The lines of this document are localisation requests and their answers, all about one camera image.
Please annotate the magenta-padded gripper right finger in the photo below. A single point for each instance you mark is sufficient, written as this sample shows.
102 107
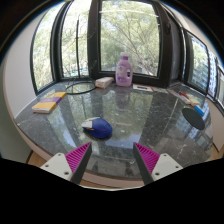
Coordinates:
148 159

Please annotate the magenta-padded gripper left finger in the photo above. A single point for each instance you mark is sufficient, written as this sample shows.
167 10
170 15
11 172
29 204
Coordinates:
76 158

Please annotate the blue and white computer mouse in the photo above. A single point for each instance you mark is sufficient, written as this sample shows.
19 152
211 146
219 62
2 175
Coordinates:
98 128

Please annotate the printed paper sheet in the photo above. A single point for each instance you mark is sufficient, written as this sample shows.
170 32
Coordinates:
160 90

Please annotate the white-framed photo card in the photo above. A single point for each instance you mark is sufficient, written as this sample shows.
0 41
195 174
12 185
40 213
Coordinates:
142 88

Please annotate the small white and orange box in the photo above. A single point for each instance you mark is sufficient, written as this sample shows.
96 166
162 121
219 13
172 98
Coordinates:
104 82

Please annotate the purple detergent bottle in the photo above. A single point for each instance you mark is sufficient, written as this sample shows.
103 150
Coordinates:
124 73

